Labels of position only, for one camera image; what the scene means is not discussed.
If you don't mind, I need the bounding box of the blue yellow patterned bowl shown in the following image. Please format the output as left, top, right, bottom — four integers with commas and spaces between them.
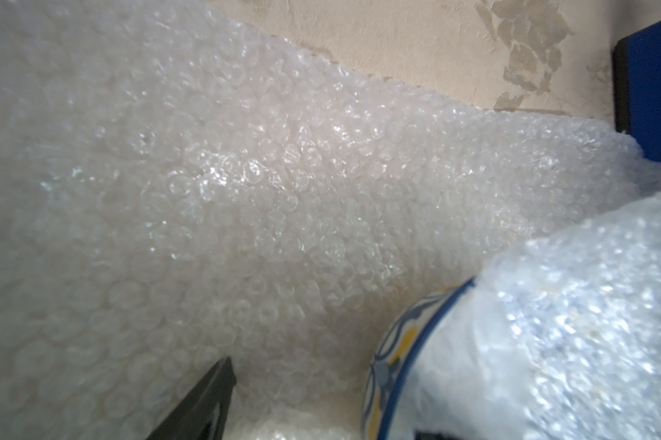
361, 278, 475, 440

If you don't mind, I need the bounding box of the blue tape dispenser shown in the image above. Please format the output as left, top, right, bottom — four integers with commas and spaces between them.
612, 20, 661, 162

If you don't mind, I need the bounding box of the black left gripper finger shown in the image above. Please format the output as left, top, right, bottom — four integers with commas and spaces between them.
147, 357, 236, 440

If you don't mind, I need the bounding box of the clear bubble wrap sheet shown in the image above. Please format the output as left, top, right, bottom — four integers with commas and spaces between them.
0, 1, 661, 439

